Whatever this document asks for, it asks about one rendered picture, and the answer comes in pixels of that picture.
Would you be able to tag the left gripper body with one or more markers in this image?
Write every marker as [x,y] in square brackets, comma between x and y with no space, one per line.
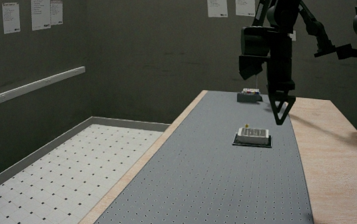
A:
[286,82]

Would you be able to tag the white grid rack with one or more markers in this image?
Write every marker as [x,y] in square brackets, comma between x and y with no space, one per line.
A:
[251,136]

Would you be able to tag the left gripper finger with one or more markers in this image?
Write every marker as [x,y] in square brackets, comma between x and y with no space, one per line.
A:
[281,103]
[290,100]

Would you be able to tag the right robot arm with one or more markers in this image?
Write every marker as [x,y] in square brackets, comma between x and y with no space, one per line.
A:
[313,27]

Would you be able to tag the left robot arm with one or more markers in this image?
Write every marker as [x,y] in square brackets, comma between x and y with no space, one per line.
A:
[257,42]

